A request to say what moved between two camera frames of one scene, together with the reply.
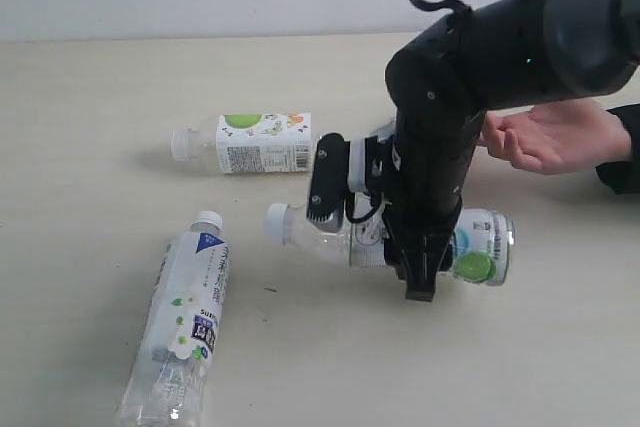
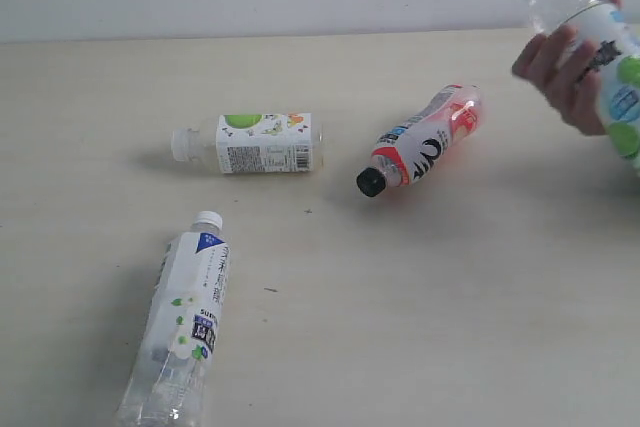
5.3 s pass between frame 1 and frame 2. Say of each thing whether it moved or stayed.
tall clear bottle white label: stayed
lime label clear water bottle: moved
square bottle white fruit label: stayed
